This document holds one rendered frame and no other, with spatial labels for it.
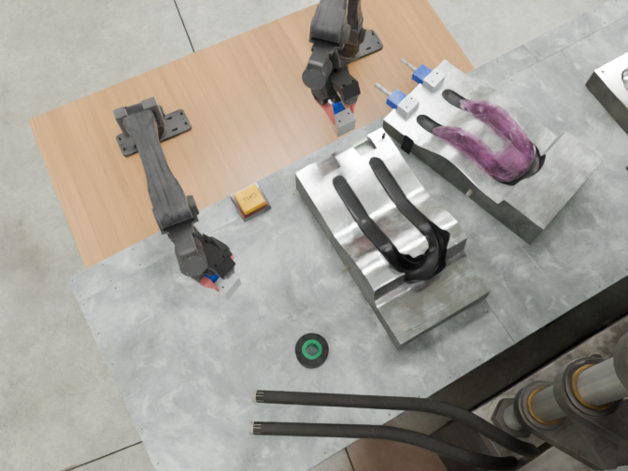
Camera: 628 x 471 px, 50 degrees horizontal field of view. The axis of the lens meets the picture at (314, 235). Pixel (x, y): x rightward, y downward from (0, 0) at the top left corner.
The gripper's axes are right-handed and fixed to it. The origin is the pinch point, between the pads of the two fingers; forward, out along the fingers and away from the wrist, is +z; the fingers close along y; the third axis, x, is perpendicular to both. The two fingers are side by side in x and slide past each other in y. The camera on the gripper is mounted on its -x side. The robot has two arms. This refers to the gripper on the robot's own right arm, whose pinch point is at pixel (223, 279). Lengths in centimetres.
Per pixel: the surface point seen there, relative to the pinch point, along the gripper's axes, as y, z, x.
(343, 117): 50, -3, 3
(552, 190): 69, 25, -39
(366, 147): 52, 8, 2
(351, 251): 24.9, 11.8, -14.1
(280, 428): -16.7, 23.3, -21.8
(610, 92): 106, 28, -34
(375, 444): 2, 107, 0
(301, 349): 0.3, 20.2, -14.5
